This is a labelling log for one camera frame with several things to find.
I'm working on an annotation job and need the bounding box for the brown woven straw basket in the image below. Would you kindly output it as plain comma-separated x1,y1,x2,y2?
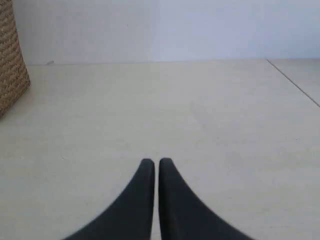
0,0,31,116

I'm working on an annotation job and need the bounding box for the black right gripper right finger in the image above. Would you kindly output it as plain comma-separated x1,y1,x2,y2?
158,158,251,240

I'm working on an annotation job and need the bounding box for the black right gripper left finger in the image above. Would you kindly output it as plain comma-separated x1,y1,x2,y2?
66,158,155,240

